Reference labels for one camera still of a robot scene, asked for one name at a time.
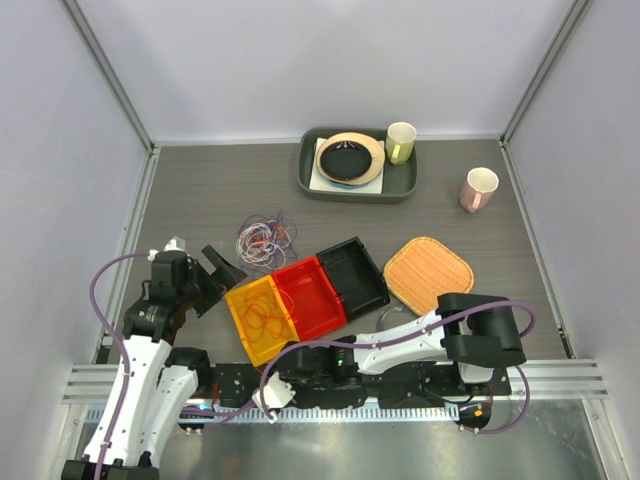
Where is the yellow plastic bin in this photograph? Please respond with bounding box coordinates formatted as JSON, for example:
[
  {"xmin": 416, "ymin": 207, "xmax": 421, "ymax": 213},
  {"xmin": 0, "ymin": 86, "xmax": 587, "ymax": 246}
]
[{"xmin": 225, "ymin": 276, "xmax": 299, "ymax": 367}]

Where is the blue plate under plate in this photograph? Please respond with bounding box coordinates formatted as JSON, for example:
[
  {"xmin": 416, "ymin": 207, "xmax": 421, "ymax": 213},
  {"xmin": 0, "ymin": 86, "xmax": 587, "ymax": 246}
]
[{"xmin": 328, "ymin": 180, "xmax": 366, "ymax": 190}]

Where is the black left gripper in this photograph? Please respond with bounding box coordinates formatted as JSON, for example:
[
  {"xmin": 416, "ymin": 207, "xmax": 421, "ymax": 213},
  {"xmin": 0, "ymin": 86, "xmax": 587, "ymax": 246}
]
[{"xmin": 178, "ymin": 246, "xmax": 245, "ymax": 317}]

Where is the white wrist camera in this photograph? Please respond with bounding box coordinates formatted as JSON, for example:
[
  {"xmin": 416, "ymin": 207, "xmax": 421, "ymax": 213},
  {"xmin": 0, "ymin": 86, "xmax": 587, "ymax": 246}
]
[
  {"xmin": 147, "ymin": 236, "xmax": 186, "ymax": 261},
  {"xmin": 251, "ymin": 372, "xmax": 295, "ymax": 423}
]

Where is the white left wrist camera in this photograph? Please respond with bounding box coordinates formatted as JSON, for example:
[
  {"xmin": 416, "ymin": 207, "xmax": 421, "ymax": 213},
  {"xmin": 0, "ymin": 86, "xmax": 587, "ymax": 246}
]
[{"xmin": 147, "ymin": 236, "xmax": 186, "ymax": 261}]

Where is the red plastic bin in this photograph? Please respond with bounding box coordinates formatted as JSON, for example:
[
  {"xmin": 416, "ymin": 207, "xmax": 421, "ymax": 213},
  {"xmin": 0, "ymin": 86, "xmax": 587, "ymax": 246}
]
[{"xmin": 272, "ymin": 256, "xmax": 347, "ymax": 341}]

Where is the grey coiled cable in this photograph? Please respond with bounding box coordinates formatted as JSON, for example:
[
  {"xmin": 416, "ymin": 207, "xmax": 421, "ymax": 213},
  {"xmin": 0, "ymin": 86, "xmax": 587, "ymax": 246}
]
[{"xmin": 375, "ymin": 305, "xmax": 416, "ymax": 334}]

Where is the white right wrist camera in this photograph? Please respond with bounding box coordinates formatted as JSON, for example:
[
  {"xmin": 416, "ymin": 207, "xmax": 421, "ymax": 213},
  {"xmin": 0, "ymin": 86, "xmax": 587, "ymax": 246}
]
[{"xmin": 251, "ymin": 372, "xmax": 295, "ymax": 423}]

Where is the purple cable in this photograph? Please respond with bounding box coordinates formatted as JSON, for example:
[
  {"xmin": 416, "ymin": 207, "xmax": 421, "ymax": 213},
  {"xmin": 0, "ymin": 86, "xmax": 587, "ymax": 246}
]
[{"xmin": 234, "ymin": 209, "xmax": 300, "ymax": 276}]

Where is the black plastic bin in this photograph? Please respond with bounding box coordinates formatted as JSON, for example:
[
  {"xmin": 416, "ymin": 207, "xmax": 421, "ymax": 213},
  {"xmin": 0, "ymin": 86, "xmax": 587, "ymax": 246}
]
[{"xmin": 316, "ymin": 237, "xmax": 390, "ymax": 322}]

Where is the woven orange basket tray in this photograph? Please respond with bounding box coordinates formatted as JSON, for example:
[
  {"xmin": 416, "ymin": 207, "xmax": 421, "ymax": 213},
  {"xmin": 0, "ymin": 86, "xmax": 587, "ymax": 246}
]
[{"xmin": 383, "ymin": 236, "xmax": 475, "ymax": 316}]

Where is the tan rimmed black plate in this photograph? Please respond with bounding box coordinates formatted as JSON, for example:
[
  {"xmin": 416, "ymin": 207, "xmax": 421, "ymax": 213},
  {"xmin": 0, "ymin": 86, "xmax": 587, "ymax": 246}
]
[{"xmin": 317, "ymin": 132, "xmax": 377, "ymax": 185}]

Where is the purple left arm hose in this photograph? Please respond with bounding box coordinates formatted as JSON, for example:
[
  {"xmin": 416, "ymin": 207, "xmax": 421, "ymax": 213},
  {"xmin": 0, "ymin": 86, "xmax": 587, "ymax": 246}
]
[{"xmin": 89, "ymin": 251, "xmax": 261, "ymax": 480}]

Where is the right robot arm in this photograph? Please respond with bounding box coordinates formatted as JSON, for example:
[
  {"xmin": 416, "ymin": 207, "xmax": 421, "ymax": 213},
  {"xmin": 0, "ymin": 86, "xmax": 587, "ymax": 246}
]
[{"xmin": 274, "ymin": 293, "xmax": 526, "ymax": 409}]

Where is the white paper sheet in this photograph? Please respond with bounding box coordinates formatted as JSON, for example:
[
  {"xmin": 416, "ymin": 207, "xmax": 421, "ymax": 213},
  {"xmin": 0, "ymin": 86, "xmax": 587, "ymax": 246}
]
[{"xmin": 309, "ymin": 137, "xmax": 385, "ymax": 194}]

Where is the pink mug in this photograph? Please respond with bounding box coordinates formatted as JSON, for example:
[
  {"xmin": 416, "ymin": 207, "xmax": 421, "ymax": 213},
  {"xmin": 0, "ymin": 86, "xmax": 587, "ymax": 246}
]
[{"xmin": 459, "ymin": 167, "xmax": 500, "ymax": 213}]

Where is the orange cable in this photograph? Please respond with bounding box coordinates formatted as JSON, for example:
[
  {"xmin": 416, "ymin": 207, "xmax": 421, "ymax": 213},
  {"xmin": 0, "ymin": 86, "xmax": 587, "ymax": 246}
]
[{"xmin": 234, "ymin": 222, "xmax": 296, "ymax": 346}]

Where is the aluminium frame post left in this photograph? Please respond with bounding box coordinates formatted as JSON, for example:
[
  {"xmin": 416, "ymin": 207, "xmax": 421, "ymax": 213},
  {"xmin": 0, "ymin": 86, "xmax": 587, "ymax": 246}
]
[{"xmin": 60, "ymin": 0, "xmax": 155, "ymax": 154}]

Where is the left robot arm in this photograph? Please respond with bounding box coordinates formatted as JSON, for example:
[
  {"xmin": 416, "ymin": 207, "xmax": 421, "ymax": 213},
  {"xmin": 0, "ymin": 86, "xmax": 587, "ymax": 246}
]
[{"xmin": 61, "ymin": 238, "xmax": 246, "ymax": 479}]

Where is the green mug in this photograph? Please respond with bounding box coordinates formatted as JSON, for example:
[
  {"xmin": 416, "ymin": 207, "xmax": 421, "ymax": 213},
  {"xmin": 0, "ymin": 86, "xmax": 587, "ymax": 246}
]
[{"xmin": 385, "ymin": 122, "xmax": 417, "ymax": 165}]

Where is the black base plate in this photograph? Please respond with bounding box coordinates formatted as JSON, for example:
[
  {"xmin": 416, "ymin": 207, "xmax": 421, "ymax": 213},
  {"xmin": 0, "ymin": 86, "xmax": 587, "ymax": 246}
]
[{"xmin": 212, "ymin": 362, "xmax": 512, "ymax": 409}]

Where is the aluminium frame post right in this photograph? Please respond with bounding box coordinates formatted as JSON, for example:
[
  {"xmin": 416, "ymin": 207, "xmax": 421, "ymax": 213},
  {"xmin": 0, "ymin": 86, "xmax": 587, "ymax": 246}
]
[{"xmin": 500, "ymin": 0, "xmax": 592, "ymax": 146}]

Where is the aluminium frame post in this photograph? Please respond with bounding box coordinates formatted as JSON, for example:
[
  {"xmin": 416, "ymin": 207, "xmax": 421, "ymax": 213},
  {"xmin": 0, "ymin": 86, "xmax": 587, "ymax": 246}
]
[
  {"xmin": 500, "ymin": 0, "xmax": 592, "ymax": 146},
  {"xmin": 60, "ymin": 0, "xmax": 155, "ymax": 154}
]

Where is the aluminium front rail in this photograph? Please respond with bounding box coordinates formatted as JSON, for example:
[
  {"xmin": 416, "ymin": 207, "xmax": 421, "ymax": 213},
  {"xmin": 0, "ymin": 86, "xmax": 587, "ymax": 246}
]
[{"xmin": 63, "ymin": 360, "xmax": 609, "ymax": 425}]

